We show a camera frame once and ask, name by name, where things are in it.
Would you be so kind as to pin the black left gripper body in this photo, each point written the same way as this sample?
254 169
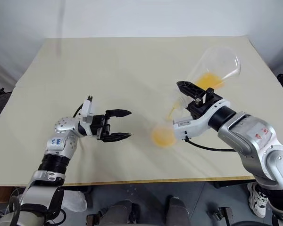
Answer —
100 127

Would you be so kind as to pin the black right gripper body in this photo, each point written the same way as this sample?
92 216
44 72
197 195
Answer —
200 107

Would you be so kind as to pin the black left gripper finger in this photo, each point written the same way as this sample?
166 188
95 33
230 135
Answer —
116 136
119 113

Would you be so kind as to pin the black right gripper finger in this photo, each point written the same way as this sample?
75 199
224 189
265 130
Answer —
189 89

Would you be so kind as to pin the clear flask with orange liquid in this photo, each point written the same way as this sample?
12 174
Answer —
214 68

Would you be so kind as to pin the clear plastic beaker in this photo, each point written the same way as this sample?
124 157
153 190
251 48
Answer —
162 136

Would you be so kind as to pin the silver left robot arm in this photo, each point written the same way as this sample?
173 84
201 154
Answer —
56 146

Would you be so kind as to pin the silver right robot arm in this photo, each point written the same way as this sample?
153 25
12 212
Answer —
254 141

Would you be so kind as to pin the crumpled clear plastic bag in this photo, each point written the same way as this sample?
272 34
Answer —
76 201

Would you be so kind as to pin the dark rounded shape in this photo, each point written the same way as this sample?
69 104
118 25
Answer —
121 213
177 212

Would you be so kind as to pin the black block under table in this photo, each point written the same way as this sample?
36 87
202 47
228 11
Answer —
94 219
224 215

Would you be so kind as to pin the black metal stand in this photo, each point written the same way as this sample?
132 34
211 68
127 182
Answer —
0 93

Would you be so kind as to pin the white sneaker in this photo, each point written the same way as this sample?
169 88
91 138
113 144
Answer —
257 200

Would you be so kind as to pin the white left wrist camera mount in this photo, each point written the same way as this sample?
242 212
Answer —
86 109

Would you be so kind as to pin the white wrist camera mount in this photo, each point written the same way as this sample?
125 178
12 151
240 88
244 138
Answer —
86 109
191 128

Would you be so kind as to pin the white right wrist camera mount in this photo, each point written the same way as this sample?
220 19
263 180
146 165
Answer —
191 128

